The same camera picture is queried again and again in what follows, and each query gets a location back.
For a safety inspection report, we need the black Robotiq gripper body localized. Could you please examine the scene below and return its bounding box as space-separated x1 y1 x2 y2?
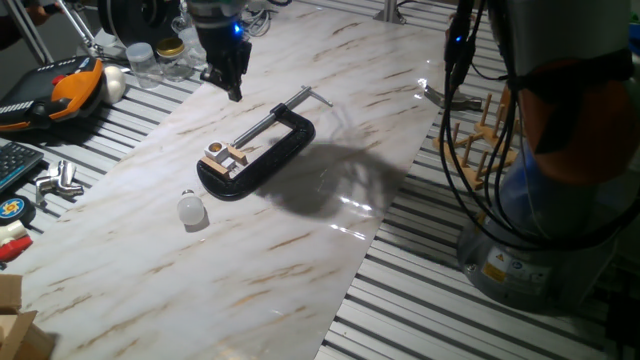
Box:
193 14 254 81

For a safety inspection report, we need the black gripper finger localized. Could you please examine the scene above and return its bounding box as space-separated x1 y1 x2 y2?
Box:
199 67 234 95
227 73 247 104

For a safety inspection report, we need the white light bulb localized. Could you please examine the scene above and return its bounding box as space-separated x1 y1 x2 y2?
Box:
176 188 207 226

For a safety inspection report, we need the person's forearm dark sleeve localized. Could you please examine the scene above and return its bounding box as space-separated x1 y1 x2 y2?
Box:
0 14 31 51

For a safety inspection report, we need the person's bare hand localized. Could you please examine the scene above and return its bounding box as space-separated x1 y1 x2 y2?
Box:
24 2 52 27

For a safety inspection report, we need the clear plastic bottle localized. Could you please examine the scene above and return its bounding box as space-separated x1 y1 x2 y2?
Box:
172 14 207 69

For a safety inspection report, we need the glass jar yellow lid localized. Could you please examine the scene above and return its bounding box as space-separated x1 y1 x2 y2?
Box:
154 37 194 84

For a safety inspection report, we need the small wooden clamp pad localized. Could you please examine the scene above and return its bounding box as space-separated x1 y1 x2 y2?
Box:
227 144 250 167
200 155 230 177

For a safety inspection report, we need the clear plastic jar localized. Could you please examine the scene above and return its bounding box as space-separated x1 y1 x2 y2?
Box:
125 42 164 90

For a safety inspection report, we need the black metal C-clamp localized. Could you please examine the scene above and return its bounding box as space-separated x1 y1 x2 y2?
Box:
195 85 335 201

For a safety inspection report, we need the black filament spool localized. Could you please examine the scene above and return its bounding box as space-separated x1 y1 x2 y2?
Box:
97 0 182 49

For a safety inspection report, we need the white egg shaped object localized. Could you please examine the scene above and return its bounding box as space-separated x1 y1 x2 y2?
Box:
102 64 127 105

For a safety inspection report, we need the thin metal rod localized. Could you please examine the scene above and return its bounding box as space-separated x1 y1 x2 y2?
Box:
54 0 99 56

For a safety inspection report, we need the black orange teach pendant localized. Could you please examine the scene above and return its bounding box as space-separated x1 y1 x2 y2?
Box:
0 55 106 134

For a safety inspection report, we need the silver metal pipe fitting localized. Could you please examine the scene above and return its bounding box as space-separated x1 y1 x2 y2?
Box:
33 175 85 204
55 159 78 187

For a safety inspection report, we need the slanted aluminium stand leg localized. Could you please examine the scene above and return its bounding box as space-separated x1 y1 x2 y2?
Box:
4 0 55 65

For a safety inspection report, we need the marble pattern table sheet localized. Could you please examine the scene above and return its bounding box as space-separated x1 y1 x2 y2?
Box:
4 2 451 360

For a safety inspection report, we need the black computer keyboard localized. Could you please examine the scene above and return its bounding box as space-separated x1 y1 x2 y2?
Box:
0 141 45 195

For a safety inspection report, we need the wooden peg rack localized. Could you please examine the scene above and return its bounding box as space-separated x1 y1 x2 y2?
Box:
432 92 520 191

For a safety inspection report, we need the open brown cardboard box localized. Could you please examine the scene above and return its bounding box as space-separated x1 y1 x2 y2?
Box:
0 273 56 360

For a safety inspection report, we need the upright aluminium post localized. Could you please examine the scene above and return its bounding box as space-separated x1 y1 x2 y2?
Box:
373 0 407 25

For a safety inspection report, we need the hammer with wooden handle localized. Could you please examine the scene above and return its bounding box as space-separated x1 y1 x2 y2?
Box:
423 82 484 112

